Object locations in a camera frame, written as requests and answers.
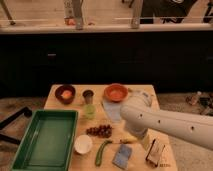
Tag blue sponge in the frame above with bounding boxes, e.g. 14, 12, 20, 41
112, 144, 132, 170

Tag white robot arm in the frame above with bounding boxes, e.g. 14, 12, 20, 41
120, 96, 213, 150

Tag orange red bowl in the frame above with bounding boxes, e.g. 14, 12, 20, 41
104, 83, 128, 102

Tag white small bowl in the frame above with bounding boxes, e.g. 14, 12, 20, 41
74, 135, 93, 155

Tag orange food in bowl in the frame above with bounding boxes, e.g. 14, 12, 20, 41
61, 90, 72, 99

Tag dark brown bowl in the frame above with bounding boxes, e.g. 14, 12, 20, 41
55, 85, 76, 104

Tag red grape bunch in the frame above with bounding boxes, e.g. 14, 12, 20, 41
86, 125, 112, 138

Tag blue grey cloth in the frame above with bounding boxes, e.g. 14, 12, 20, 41
102, 99, 121, 122

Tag green cucumber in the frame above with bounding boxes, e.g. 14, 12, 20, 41
95, 140, 113, 167

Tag green plastic cup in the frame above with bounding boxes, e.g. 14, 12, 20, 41
83, 104, 95, 119

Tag grey metal cup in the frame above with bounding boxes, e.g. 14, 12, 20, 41
82, 90, 94, 104

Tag green plastic tray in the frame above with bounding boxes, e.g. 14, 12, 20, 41
11, 110, 78, 171

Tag black stand legs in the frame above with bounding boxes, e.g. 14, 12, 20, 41
0, 107, 32, 145

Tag red white object on ledge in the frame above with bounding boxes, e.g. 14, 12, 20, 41
64, 17, 76, 26

